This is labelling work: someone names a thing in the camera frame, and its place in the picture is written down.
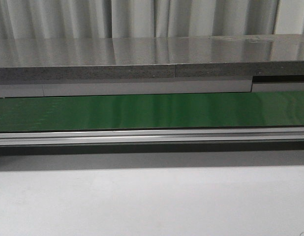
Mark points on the green conveyor belt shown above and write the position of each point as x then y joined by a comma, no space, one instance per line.
193,110

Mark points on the grey conveyor back rail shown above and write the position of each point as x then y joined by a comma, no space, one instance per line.
153,86

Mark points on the grey stone countertop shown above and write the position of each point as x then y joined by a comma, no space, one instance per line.
61,60

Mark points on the aluminium conveyor front rail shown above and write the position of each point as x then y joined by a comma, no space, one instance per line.
133,136

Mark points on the white pleated curtain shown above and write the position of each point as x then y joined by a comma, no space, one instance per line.
148,18

